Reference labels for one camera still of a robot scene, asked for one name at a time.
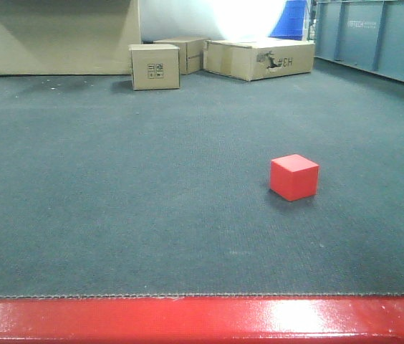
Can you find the red magnetic cube block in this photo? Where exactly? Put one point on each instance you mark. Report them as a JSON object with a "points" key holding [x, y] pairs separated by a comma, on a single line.
{"points": [[293, 177]]}

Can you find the dark grey carpet mat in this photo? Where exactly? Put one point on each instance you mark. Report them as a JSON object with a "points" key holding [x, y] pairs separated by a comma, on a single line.
{"points": [[109, 191]]}

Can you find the small cardboard box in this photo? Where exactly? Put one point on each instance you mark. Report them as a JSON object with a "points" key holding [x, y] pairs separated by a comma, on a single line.
{"points": [[155, 66]]}

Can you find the wide torn cardboard box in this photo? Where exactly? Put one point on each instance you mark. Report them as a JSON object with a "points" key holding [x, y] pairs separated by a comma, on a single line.
{"points": [[264, 59]]}

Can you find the middle cardboard box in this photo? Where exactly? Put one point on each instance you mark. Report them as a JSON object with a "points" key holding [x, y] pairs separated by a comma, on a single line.
{"points": [[190, 52]]}

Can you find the blue plastic bin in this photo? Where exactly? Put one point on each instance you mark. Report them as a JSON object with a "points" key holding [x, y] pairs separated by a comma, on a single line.
{"points": [[292, 22]]}

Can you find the large cardboard box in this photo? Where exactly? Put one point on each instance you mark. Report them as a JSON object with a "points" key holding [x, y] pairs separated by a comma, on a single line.
{"points": [[67, 37]]}

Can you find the grey plastic crate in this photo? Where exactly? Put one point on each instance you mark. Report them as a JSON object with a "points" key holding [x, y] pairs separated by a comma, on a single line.
{"points": [[366, 35]]}

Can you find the red metal table frame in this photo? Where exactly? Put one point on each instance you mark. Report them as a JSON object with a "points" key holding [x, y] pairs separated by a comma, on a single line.
{"points": [[333, 319]]}

